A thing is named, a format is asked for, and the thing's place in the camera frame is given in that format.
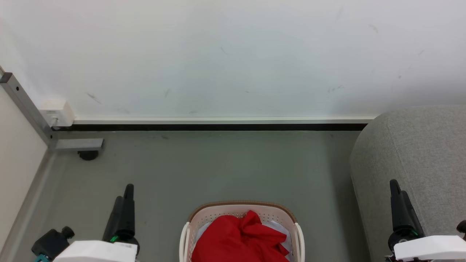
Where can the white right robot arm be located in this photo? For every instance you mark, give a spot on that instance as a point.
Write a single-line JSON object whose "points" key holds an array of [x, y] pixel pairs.
{"points": [[431, 248]]}

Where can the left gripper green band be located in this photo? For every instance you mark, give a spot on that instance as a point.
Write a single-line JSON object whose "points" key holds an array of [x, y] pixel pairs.
{"points": [[127, 243]]}

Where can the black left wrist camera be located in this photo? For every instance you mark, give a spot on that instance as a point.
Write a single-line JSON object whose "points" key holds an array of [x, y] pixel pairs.
{"points": [[52, 243]]}

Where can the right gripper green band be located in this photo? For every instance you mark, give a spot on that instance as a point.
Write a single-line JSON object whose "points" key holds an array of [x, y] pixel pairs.
{"points": [[402, 237]]}

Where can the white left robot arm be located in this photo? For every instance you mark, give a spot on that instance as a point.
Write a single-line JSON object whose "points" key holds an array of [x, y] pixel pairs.
{"points": [[96, 251]]}

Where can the grey metal frame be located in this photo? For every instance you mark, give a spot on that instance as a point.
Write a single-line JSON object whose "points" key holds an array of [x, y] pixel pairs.
{"points": [[29, 109]]}

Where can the black round frame foot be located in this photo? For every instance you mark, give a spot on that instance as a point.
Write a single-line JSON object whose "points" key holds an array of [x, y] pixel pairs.
{"points": [[88, 155]]}

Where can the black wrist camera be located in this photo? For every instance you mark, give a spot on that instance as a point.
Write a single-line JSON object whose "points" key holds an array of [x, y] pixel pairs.
{"points": [[52, 243], [462, 227]]}

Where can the grey fabric sofa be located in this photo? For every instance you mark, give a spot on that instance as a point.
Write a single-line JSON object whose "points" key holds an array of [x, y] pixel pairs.
{"points": [[418, 153]]}

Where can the white baseboard strip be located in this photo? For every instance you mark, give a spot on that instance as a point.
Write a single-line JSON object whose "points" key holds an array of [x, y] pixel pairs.
{"points": [[218, 120]]}

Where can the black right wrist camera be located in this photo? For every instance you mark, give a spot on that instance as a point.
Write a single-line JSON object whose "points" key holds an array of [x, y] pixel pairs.
{"points": [[462, 227]]}

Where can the red and white jacket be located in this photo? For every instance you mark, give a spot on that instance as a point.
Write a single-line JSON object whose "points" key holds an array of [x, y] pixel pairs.
{"points": [[236, 240]]}

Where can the beige plastic laundry basket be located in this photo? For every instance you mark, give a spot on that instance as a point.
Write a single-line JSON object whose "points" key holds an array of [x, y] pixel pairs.
{"points": [[236, 210]]}

